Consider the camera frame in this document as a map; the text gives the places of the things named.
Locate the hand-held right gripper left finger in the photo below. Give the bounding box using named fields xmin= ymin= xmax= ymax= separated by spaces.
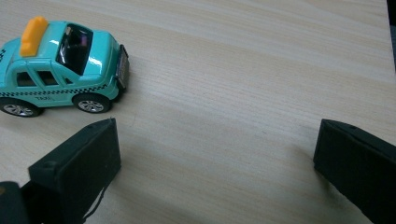
xmin=21 ymin=117 xmax=122 ymax=224

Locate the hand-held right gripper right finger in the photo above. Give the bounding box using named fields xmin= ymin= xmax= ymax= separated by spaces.
xmin=313 ymin=119 xmax=396 ymax=224

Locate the teal toy taxi car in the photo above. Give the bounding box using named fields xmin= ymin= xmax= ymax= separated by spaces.
xmin=0 ymin=16 xmax=131 ymax=119

